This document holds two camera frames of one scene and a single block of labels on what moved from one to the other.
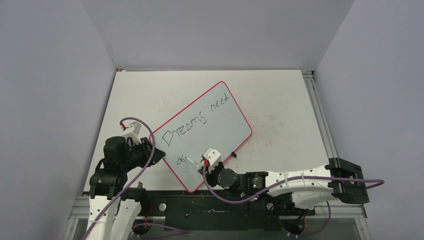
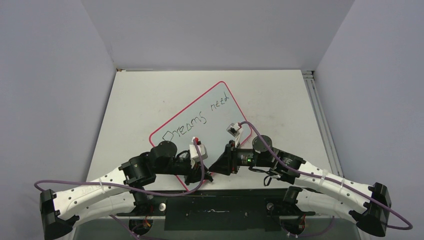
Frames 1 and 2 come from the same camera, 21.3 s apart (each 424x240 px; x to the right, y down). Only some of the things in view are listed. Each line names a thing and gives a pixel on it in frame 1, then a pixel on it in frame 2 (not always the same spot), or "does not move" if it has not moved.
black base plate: x=199 y=210 does not move
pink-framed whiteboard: x=214 y=121 does not move
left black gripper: x=145 y=146 → x=193 y=175
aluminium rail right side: x=310 y=77 does not move
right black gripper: x=209 y=175 → x=227 y=163
